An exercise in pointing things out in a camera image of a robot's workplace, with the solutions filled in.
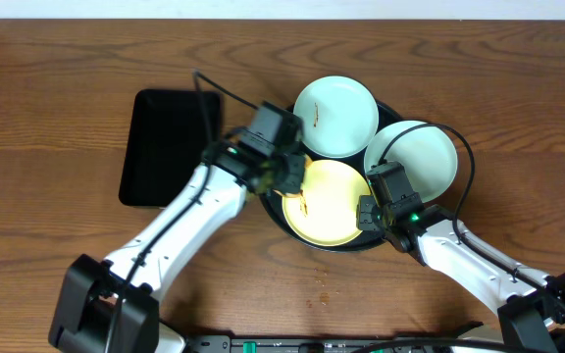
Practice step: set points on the pale green plate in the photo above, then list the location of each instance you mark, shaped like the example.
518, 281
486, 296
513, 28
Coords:
427, 154

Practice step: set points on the rectangular black tray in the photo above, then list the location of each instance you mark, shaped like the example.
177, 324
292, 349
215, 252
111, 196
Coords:
167, 136

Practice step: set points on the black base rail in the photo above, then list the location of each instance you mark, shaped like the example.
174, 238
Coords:
255, 344

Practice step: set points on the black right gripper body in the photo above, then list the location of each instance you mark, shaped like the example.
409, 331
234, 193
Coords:
371, 219

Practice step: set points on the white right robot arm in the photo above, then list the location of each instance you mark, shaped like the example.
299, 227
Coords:
529, 303

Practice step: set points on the light blue plate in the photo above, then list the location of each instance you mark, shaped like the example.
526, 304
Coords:
340, 116

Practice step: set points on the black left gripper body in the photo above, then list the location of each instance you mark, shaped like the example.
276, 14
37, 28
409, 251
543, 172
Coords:
288, 175

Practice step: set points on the green and yellow sponge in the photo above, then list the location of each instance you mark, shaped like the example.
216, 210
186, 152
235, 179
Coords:
287, 194

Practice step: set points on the yellow plate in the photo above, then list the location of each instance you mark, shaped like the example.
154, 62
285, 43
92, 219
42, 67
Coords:
325, 213

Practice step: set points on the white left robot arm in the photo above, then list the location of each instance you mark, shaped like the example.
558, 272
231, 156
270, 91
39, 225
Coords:
113, 305

